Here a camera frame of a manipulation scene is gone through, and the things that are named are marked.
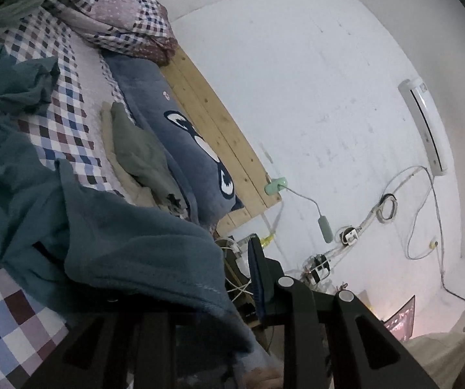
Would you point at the folded plaid quilt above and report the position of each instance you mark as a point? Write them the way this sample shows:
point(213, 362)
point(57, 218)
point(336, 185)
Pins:
point(138, 28)

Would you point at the white air conditioner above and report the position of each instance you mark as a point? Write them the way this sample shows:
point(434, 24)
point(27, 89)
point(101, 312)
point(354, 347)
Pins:
point(422, 108)

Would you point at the beige folded garment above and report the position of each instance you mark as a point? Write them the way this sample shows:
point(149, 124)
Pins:
point(123, 166)

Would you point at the dark teal shirt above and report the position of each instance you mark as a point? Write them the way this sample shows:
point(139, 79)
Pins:
point(143, 292)

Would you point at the blue cartoon pillow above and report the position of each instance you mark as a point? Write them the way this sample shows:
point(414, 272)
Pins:
point(205, 182)

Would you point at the wooden headboard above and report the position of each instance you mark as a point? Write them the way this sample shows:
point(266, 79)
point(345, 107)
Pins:
point(212, 120)

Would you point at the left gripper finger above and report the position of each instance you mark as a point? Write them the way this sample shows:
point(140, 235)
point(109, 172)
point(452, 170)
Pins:
point(329, 340)

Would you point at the olive green folded garment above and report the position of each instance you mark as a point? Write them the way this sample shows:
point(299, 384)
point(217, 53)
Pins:
point(143, 158)

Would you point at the person's left hand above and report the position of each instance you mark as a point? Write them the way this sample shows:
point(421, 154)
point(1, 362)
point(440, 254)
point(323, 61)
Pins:
point(263, 378)

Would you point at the wall power socket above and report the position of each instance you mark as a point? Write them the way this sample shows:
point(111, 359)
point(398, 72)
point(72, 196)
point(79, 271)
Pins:
point(349, 236)

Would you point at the plaid bed sheet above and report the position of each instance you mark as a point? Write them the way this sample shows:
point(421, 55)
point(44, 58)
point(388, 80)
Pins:
point(30, 331)

